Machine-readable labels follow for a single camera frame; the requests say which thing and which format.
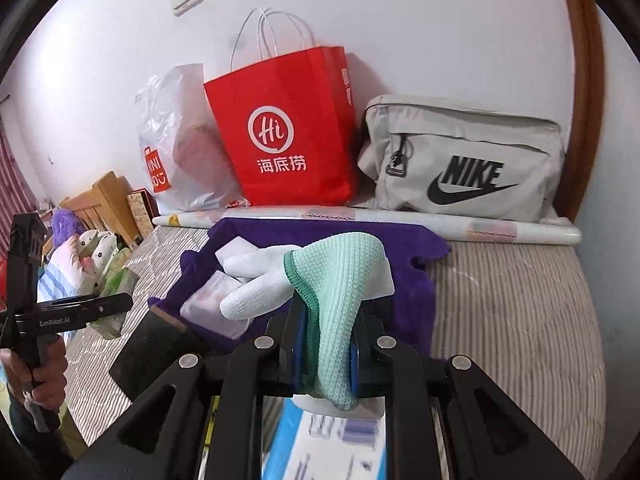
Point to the striped bed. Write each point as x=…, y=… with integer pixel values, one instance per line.
x=515, y=320

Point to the purple plush toy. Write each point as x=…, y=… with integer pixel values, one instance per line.
x=67, y=222

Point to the white plastic bag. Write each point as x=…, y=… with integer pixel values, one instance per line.
x=170, y=125

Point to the clear tissue packet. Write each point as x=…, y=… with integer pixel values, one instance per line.
x=205, y=305

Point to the brown wooden headboard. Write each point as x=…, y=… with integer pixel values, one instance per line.
x=582, y=85

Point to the floral pillow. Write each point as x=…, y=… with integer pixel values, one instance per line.
x=97, y=250

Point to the light blue blanket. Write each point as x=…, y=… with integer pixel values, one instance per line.
x=55, y=280

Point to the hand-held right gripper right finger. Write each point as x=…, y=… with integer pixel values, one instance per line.
x=356, y=360

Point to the green packet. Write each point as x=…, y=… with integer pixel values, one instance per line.
x=117, y=305

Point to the person's left hand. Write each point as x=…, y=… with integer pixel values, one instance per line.
x=52, y=365

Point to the green knitted cloth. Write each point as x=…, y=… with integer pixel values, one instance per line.
x=335, y=300

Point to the black flat pad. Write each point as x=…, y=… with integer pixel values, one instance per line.
x=145, y=355

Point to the grey fabric bag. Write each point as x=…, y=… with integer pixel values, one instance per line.
x=450, y=130

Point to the striped curtain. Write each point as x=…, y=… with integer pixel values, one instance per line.
x=12, y=185

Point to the white glove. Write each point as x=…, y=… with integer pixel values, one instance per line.
x=250, y=305

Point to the red paper bag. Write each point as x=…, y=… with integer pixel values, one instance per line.
x=285, y=110

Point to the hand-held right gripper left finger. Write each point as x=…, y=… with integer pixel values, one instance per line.
x=299, y=360

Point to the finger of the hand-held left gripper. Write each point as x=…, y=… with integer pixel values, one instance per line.
x=117, y=305

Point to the person's left forearm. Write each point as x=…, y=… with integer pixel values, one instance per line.
x=35, y=430

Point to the purple towel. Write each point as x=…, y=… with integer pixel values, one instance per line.
x=410, y=310

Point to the printed paper roll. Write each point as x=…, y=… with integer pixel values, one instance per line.
x=500, y=230

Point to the blue and white box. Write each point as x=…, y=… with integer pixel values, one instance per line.
x=310, y=445

